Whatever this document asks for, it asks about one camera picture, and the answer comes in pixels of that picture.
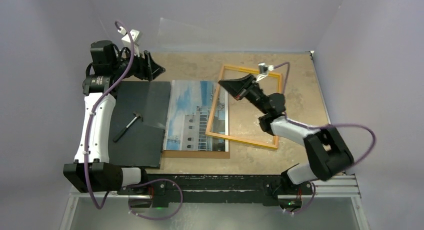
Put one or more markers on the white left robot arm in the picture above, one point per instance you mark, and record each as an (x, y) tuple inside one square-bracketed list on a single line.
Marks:
[(91, 169)]

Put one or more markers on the black flat box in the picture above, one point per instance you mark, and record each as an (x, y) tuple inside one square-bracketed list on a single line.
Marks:
[(142, 144)]

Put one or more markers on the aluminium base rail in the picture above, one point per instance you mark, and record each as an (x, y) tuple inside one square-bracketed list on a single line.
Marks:
[(237, 189)]

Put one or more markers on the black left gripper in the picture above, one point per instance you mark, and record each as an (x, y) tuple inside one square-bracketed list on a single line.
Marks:
[(148, 69)]

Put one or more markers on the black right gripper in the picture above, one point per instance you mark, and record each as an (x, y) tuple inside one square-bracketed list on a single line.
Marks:
[(240, 88)]

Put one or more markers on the building and sky photo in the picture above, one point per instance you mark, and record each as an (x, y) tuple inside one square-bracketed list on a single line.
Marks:
[(189, 109)]

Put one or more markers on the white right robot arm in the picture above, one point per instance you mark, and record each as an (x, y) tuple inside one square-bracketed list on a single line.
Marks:
[(327, 153)]

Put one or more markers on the yellow wooden picture frame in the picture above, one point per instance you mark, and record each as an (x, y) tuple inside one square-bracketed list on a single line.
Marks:
[(241, 124)]

